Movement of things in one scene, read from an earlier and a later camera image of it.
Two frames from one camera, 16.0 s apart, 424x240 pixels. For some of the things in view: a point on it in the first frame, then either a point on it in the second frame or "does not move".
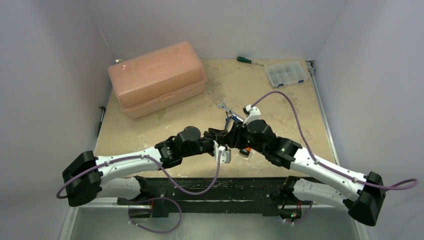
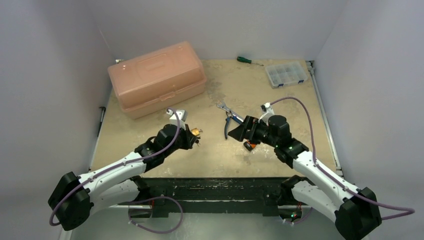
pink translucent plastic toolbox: (157, 78) does not move
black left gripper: (216, 135) → (189, 139)
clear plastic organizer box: (285, 74) does not move
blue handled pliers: (229, 115) does not move
